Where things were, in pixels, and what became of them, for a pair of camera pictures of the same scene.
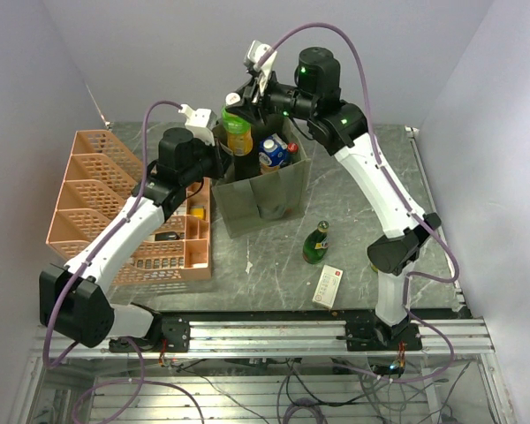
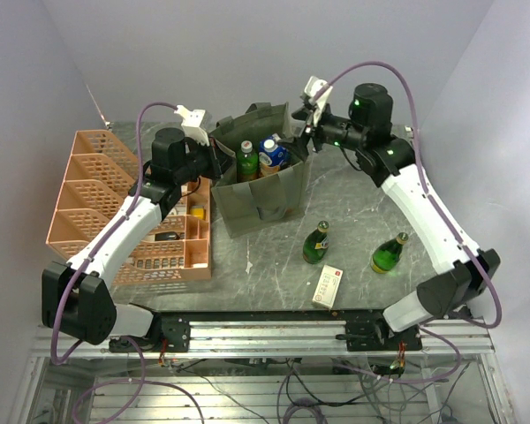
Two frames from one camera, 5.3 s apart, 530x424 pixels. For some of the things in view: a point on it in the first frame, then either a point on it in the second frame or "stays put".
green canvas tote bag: x=249 y=200 stays put
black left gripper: x=220 y=160 stays put
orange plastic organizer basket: x=102 y=177 stays put
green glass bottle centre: x=317 y=243 stays put
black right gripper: x=253 y=104 → x=306 y=116
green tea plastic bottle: x=239 y=141 → x=247 y=162
